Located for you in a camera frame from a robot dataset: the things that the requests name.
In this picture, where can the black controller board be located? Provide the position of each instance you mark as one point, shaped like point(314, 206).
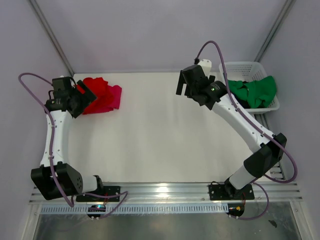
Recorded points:
point(235, 210)
point(96, 211)

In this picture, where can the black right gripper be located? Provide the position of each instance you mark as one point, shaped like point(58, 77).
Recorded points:
point(181, 81)

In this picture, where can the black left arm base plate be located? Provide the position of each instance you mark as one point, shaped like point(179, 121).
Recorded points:
point(95, 196)

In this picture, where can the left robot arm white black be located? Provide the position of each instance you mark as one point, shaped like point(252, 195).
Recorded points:
point(55, 177)

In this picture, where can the green t shirt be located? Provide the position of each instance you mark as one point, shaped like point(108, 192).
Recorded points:
point(262, 92)

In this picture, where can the black t shirt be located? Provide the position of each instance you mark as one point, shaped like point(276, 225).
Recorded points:
point(240, 92)

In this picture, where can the grey slotted cable duct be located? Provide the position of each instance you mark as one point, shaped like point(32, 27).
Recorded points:
point(139, 209)

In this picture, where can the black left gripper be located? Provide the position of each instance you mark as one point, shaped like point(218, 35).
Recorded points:
point(88, 98)

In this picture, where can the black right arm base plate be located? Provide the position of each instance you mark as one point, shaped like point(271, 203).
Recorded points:
point(226, 192)

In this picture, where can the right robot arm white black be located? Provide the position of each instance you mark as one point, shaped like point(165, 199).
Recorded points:
point(266, 147)

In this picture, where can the aluminium mounting rail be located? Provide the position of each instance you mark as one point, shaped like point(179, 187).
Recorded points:
point(197, 192)

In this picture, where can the red folded t shirt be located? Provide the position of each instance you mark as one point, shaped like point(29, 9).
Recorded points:
point(100, 88)

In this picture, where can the right black controller board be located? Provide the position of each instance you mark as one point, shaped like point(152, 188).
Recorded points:
point(235, 210)

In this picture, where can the left black controller board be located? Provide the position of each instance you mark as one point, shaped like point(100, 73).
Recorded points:
point(96, 211)

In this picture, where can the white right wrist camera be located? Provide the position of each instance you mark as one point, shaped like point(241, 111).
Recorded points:
point(205, 64)

